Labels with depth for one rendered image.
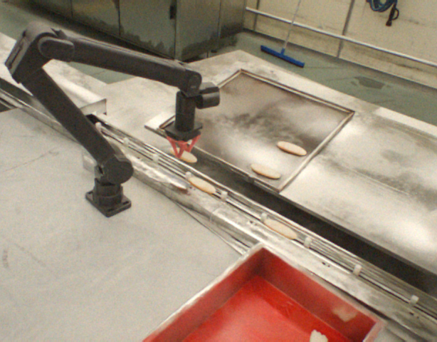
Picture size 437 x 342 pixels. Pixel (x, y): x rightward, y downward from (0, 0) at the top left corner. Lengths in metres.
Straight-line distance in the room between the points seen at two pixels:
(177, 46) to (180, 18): 0.25
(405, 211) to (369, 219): 0.11
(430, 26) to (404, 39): 0.25
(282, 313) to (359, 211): 0.39
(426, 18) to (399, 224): 3.62
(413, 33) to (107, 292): 4.18
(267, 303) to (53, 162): 0.82
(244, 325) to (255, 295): 0.09
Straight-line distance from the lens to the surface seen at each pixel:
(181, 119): 1.24
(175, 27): 4.04
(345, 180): 1.37
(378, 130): 1.59
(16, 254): 1.20
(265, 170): 1.34
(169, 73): 1.14
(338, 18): 5.03
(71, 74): 2.12
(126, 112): 1.77
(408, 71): 4.89
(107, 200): 1.26
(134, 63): 1.10
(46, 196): 1.36
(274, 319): 1.05
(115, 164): 1.18
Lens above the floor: 1.65
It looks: 36 degrees down
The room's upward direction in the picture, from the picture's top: 7 degrees clockwise
